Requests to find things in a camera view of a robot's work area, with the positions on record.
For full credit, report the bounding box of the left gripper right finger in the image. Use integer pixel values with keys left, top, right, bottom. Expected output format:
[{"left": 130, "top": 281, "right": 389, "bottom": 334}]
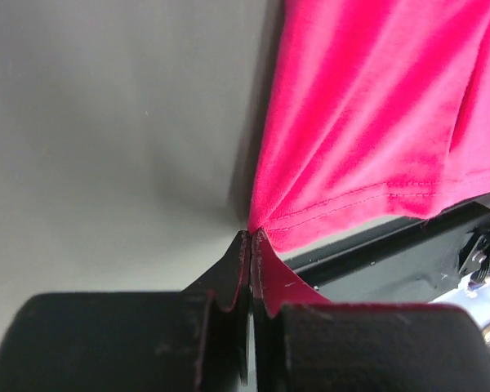
[{"left": 251, "top": 231, "right": 490, "bottom": 391}]

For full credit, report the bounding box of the pink t shirt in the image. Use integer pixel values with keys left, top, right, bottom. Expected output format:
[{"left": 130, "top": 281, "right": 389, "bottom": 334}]
[{"left": 247, "top": 1, "right": 490, "bottom": 252}]

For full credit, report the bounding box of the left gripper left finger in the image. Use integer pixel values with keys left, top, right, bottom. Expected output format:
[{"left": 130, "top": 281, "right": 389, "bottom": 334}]
[{"left": 0, "top": 231, "right": 251, "bottom": 391}]

